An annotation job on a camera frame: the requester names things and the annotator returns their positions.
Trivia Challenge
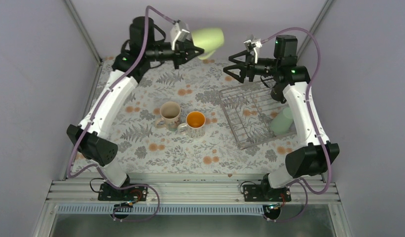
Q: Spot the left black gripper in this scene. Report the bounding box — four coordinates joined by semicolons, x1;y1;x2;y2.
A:
145;39;203;69

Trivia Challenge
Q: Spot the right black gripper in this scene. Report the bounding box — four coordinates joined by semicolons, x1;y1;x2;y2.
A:
223;50;279;83

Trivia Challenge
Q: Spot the light green mug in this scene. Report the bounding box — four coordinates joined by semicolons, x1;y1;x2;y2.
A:
191;28;224;60

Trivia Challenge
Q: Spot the metal wire dish rack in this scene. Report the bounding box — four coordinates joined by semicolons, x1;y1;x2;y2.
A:
219;80;296;150

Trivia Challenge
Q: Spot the beige pineapple mug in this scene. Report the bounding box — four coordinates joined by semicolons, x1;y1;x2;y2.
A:
154;102;181;131

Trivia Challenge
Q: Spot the white iridescent patterned mug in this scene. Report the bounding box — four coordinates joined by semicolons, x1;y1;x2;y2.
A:
178;111;206;139

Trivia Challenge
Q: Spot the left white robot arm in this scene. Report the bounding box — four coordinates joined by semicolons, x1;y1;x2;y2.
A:
66;16;208;200

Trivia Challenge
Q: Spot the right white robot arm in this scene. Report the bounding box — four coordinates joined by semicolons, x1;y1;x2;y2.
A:
223;35;340;201

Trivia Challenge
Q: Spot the black mug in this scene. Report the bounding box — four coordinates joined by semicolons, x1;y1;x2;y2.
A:
270;82;287;104

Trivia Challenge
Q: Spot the floral tablecloth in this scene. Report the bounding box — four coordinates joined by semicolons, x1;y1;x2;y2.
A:
109;59;298;174

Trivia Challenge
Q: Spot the mint green tumbler cup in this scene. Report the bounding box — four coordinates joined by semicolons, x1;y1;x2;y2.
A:
270;107;294;136

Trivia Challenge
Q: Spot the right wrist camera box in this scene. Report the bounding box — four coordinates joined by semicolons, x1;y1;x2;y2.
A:
243;35;262;54

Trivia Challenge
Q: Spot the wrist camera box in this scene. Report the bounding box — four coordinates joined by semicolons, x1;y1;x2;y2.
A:
170;20;191;51
243;35;262;54

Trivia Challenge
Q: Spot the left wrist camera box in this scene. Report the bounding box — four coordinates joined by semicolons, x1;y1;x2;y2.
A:
170;20;191;51

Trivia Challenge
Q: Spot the right corner aluminium post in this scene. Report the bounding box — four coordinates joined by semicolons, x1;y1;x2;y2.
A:
297;0;334;60

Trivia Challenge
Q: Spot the corner aluminium post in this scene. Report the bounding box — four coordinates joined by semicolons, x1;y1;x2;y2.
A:
63;0;102;64
297;0;334;60

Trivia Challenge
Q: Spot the left corner aluminium post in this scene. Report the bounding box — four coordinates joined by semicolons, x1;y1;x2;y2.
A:
63;0;102;64

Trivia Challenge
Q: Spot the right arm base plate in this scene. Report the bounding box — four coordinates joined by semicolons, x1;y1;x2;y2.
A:
242;184;292;202

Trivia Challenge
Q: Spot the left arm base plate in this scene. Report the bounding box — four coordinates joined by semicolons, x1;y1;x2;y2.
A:
97;183;148;202

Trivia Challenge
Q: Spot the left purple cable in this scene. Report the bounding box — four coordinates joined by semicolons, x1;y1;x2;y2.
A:
65;5;182;223

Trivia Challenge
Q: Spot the aluminium rail frame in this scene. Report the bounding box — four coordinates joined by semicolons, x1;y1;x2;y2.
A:
45;173;342;205

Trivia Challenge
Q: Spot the grey slotted cable duct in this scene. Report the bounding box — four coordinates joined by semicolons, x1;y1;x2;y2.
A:
56;203;264;216

